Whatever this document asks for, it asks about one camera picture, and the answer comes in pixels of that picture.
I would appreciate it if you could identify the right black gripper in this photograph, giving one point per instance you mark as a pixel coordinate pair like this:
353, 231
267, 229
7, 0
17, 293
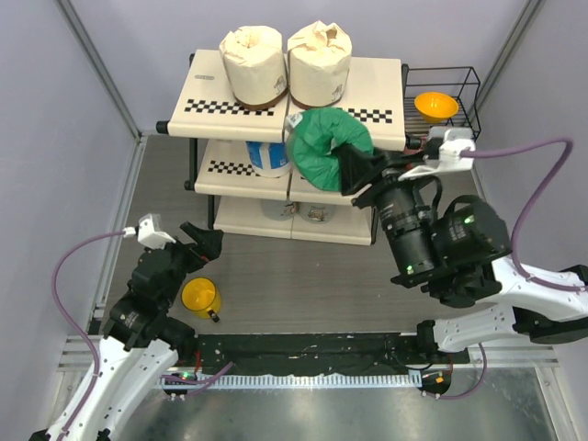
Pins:
359, 169

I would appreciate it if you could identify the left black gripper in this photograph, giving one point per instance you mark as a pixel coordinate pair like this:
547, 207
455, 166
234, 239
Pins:
208, 248

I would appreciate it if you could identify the green paper roll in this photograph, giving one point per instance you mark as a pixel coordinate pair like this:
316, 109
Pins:
313, 135

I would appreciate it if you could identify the grey paper roll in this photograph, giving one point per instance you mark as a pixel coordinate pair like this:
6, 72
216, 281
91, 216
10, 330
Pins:
316, 212
279, 210

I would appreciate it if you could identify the blue roll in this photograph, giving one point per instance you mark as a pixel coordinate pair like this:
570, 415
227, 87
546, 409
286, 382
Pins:
268, 159

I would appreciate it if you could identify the cream paper roll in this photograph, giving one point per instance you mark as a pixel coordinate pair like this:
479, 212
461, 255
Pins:
319, 59

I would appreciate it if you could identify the cream roll with brown band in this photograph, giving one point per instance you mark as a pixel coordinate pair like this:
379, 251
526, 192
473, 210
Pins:
255, 66

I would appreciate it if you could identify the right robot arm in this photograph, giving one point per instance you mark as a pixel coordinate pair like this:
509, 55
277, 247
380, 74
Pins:
462, 256

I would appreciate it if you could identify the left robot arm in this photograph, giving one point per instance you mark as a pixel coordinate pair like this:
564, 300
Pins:
140, 341

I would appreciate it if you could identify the cream three-tier checkered shelf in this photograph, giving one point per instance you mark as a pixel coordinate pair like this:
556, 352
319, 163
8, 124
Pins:
206, 110

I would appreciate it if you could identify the yellow bowl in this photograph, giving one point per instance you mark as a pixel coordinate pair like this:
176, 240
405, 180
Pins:
435, 107

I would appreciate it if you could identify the yellow cup with handle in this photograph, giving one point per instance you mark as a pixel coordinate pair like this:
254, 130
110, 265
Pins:
202, 298

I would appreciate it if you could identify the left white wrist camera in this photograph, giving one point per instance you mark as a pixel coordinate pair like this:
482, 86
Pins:
148, 232

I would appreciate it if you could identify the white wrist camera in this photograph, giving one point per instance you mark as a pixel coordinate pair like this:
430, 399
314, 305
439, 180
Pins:
148, 232
440, 153

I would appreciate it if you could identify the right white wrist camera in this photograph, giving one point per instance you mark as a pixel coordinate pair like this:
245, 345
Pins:
440, 153

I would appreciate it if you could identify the black wire basket rack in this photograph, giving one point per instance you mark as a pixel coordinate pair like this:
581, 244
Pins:
459, 92

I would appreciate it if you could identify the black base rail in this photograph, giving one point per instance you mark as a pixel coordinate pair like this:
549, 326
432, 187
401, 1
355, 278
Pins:
311, 355

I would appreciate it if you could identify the white slotted cable duct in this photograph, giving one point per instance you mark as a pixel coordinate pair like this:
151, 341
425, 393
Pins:
334, 381

